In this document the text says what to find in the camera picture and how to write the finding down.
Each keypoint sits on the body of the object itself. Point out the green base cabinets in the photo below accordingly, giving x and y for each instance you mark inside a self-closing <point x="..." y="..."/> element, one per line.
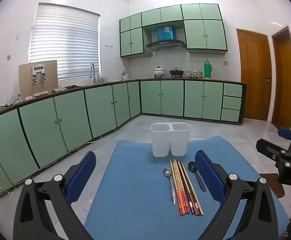
<point x="40" y="130"/>

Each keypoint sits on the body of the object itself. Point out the white device on board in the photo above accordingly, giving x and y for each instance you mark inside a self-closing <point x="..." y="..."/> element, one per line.
<point x="38" y="68"/>

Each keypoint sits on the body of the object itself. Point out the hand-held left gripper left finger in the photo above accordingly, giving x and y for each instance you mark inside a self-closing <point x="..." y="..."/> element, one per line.
<point x="81" y="177"/>

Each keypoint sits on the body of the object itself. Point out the black range hood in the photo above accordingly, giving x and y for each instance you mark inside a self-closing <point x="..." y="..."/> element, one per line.
<point x="165" y="45"/>

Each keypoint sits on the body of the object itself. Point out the blue table mat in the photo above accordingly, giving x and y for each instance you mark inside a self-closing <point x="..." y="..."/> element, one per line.
<point x="135" y="192"/>

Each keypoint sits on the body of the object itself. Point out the white double utensil holder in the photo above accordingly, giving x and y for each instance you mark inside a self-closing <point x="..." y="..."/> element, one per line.
<point x="160" y="142"/>

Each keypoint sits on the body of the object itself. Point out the silver metal spoon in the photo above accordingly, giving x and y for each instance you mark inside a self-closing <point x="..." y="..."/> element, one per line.
<point x="167" y="172"/>

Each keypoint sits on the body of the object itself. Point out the chopsticks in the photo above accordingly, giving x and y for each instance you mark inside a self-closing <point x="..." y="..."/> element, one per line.
<point x="188" y="187"/>

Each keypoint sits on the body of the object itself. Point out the green thermos flask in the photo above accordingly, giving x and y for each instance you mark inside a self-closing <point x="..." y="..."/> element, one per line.
<point x="207" y="70"/>

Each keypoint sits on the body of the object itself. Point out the stack of bowls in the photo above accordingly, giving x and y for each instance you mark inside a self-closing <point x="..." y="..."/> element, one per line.
<point x="188" y="74"/>

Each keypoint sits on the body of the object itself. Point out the black wok with lid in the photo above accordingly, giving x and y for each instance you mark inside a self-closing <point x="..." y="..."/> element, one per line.
<point x="176" y="72"/>

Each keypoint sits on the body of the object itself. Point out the green wall cabinets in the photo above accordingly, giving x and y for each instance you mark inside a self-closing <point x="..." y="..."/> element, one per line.
<point x="205" y="35"/>

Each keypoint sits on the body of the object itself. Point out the white window blind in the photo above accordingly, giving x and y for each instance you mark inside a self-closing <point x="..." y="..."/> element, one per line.
<point x="65" y="42"/>

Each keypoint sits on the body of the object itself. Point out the red flower-patterned bamboo chopstick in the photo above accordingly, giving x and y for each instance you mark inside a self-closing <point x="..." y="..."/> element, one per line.
<point x="178" y="187"/>
<point x="175" y="187"/>

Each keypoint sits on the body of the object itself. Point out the glass jars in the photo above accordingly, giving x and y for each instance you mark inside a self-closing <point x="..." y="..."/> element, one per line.
<point x="197" y="74"/>

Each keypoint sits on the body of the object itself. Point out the white cooking pot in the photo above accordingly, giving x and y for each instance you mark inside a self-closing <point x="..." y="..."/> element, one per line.
<point x="158" y="72"/>

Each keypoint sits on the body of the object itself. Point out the black chopstick with silver band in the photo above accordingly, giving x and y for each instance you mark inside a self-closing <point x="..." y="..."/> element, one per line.
<point x="185" y="187"/>

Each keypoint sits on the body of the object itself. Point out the brown wooden chopstick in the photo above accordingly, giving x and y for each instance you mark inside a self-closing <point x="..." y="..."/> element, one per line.
<point x="190" y="187"/>
<point x="193" y="187"/>

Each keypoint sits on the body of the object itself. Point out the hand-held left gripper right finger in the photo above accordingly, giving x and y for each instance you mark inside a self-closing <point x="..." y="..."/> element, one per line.
<point x="210" y="177"/>

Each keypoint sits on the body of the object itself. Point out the cloth on counter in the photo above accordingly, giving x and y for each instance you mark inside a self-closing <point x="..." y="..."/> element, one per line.
<point x="60" y="89"/>

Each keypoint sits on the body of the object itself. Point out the metal kitchen faucet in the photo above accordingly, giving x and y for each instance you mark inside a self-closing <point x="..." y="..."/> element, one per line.
<point x="93" y="72"/>

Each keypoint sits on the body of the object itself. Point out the black plastic spoon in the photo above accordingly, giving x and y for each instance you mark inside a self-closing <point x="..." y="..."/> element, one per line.
<point x="192" y="166"/>

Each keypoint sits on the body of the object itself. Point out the blue-wrapped hood chimney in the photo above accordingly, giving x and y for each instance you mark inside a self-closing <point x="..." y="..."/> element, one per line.
<point x="165" y="33"/>

